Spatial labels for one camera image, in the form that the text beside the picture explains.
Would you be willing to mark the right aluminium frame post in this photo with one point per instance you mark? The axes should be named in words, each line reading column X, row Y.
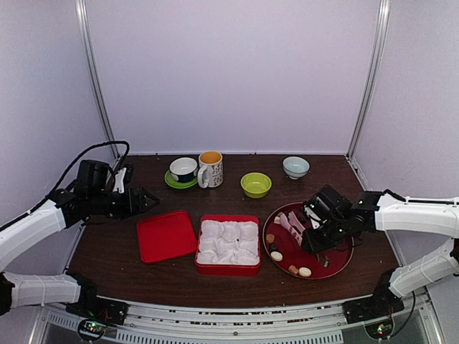
column 380, row 37

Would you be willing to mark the pale blue ceramic bowl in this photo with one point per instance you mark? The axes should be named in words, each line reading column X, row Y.
column 295, row 167

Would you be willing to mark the left aluminium frame post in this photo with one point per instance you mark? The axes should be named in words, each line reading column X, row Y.
column 84, row 25

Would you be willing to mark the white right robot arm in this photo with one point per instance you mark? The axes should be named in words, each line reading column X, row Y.
column 387, row 211

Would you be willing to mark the red tin box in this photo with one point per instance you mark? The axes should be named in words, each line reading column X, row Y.
column 228, row 270

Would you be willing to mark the white spiral chocolate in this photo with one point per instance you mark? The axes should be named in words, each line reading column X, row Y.
column 276, row 256
column 305, row 272

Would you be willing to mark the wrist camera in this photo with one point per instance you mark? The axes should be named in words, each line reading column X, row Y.
column 316, row 222
column 123, row 178

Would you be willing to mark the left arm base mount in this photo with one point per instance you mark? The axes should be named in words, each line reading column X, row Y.
column 97, row 321

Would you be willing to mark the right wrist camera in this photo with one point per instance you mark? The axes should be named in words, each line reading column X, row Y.
column 316, row 222

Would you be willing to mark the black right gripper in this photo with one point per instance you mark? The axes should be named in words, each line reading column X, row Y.
column 313, row 245

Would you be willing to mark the tan caramel chocolate front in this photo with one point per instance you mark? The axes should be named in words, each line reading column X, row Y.
column 293, row 270

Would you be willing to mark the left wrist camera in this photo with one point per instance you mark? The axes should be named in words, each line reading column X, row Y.
column 123, row 178

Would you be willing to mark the aluminium frame post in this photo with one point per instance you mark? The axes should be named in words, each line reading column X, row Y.
column 84, row 25
column 380, row 37

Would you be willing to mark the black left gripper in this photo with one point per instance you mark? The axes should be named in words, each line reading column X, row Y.
column 140, row 203

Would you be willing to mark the round red tray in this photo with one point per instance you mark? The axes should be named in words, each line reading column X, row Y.
column 340, row 255

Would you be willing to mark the white dark-banded cup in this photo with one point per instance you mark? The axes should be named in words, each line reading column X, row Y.
column 183, row 169

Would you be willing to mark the patterned mug yellow inside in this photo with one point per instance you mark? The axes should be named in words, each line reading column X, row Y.
column 210, row 173

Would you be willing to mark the pink tongs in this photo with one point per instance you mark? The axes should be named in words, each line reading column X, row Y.
column 292, row 225

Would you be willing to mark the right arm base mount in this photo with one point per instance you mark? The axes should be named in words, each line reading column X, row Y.
column 376, row 314

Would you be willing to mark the white spiral chocolate front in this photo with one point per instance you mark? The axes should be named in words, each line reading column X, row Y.
column 305, row 272

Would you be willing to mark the aluminium front rail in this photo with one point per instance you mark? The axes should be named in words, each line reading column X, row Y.
column 321, row 322

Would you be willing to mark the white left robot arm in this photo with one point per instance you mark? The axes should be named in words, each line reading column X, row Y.
column 36, row 246

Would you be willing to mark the lime green bowl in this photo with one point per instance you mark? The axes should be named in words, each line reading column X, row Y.
column 255, row 185

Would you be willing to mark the white spiral chocolate left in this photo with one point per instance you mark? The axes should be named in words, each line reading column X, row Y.
column 276, row 256

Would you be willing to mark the red tin lid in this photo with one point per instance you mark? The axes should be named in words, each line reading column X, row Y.
column 166, row 236

